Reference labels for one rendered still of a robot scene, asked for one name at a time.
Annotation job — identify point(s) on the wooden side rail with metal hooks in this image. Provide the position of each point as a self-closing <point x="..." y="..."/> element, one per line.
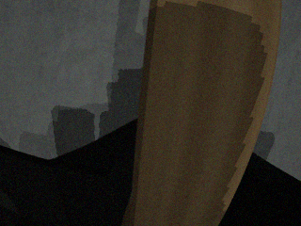
<point x="207" y="76"/>

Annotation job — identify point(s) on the brown wooden post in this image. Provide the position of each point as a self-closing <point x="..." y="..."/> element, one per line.
<point x="127" y="214"/>

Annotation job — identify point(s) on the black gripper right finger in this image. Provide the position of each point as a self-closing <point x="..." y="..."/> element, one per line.
<point x="266" y="196"/>

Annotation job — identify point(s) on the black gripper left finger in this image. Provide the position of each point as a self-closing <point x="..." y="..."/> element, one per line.
<point x="90" y="186"/>

